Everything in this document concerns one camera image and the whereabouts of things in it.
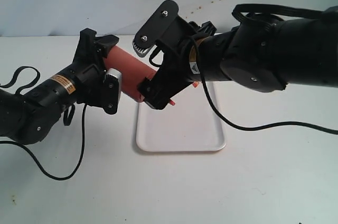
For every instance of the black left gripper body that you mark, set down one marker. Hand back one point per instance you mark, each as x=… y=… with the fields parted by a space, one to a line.
x=88 y=68

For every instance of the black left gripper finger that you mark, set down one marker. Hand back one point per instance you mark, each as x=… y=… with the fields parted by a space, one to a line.
x=103 y=44

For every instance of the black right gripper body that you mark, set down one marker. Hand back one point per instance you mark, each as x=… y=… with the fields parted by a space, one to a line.
x=176 y=39

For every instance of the red sauce squeeze bottle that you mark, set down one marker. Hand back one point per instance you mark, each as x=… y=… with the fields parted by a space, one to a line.
x=129 y=76

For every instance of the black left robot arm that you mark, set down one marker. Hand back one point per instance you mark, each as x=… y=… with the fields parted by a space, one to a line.
x=28 y=115

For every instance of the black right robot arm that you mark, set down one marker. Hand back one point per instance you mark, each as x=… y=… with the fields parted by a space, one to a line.
x=271 y=47

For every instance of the white rectangular plastic tray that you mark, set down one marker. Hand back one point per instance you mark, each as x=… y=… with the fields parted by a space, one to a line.
x=188 y=126

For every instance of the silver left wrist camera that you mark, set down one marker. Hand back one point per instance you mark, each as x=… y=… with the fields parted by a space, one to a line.
x=111 y=90

